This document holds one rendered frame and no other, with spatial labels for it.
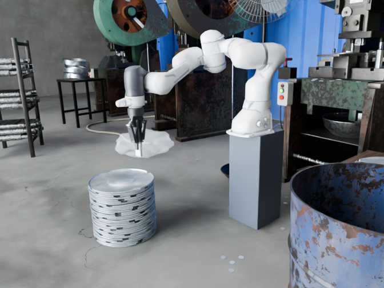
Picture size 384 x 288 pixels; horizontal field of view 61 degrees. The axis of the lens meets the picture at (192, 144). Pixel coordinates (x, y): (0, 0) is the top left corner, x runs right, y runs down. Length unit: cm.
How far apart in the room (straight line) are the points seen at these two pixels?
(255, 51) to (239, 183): 60
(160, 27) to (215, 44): 307
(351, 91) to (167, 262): 123
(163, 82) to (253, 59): 40
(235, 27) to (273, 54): 168
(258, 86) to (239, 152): 31
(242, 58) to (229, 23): 170
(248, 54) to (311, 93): 69
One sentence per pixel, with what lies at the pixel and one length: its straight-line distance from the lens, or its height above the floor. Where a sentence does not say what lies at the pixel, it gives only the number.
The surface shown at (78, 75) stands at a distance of 415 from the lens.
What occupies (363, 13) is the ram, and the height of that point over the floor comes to 98.
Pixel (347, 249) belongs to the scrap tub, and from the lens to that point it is 73.
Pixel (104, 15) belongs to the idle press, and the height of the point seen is 127.
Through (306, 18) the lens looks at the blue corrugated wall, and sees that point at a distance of 377.
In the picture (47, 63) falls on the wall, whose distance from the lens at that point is 779.
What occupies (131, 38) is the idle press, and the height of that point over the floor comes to 101.
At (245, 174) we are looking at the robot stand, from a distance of 153.
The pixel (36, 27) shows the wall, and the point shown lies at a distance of 779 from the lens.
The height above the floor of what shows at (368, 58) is 75.
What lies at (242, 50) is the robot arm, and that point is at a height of 81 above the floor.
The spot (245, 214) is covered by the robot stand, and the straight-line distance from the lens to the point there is 161.
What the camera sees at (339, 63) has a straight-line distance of 198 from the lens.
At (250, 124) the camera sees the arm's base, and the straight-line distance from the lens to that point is 142.
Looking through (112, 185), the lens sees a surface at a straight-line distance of 147.
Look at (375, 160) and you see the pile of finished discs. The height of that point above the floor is 35.
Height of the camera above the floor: 80
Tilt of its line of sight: 15 degrees down
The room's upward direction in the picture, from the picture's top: 1 degrees counter-clockwise
